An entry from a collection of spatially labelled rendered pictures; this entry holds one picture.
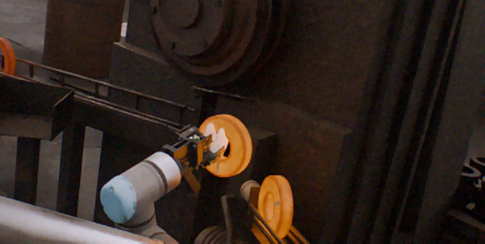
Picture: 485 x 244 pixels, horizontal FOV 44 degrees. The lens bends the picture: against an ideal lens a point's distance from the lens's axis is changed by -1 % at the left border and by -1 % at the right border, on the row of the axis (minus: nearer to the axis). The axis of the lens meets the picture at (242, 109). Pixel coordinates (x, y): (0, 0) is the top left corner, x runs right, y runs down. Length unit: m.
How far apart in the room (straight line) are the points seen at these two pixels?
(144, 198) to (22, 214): 0.35
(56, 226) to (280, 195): 0.61
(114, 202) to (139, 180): 0.07
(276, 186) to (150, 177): 0.34
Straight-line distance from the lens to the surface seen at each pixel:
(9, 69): 2.65
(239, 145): 1.49
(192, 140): 1.40
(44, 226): 1.05
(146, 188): 1.31
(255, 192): 1.61
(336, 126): 1.72
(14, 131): 2.09
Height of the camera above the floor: 1.39
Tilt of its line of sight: 18 degrees down
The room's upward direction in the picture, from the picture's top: 10 degrees clockwise
